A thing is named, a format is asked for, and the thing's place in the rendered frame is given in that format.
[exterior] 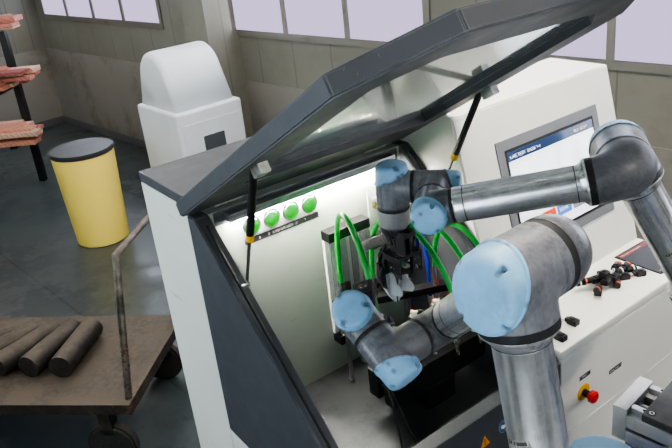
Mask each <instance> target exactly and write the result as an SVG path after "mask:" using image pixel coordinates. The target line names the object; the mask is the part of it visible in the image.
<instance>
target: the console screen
mask: <svg viewBox="0 0 672 448"><path fill-rule="evenodd" d="M598 127H600V125H599V120H598V114H597V109H596V104H593V105H591V106H588V107H586V108H583V109H581V110H578V111H576V112H573V113H571V114H568V115H566V116H563V117H561V118H558V119H556V120H553V121H551V122H548V123H546V124H543V125H541V126H538V127H536V128H533V129H531V130H528V131H525V132H523V133H520V134H518V135H515V136H513V137H510V138H508V139H505V140H503V141H500V142H498V143H495V144H494V146H495V151H496V156H497V161H498V165H499V170H500V175H501V178H505V177H510V176H516V175H522V174H527V173H533V172H538V171H544V170H549V169H555V168H560V167H566V166H571V165H576V164H578V163H579V161H580V160H581V159H582V158H586V157H589V153H588V147H589V141H590V138H591V136H592V134H593V133H594V131H595V130H596V129H597V128H598ZM614 209H615V208H614V203H609V204H603V205H597V206H589V205H588V204H586V203H576V204H570V205H564V206H558V207H552V208H546V209H540V210H534V211H528V212H522V213H515V214H509V217H510V222H511V227H512V228H513V227H515V226H517V225H519V224H521V223H523V222H524V221H526V220H528V219H530V218H532V217H534V216H538V215H542V214H558V215H562V216H565V217H568V218H570V219H572V220H574V221H575V222H576V223H578V224H579V225H580V226H581V227H582V226H584V225H586V224H588V223H590V222H591V221H593V220H595V219H597V218H599V217H601V216H603V215H604V214H606V213H608V212H610V211H612V210H614Z"/></svg>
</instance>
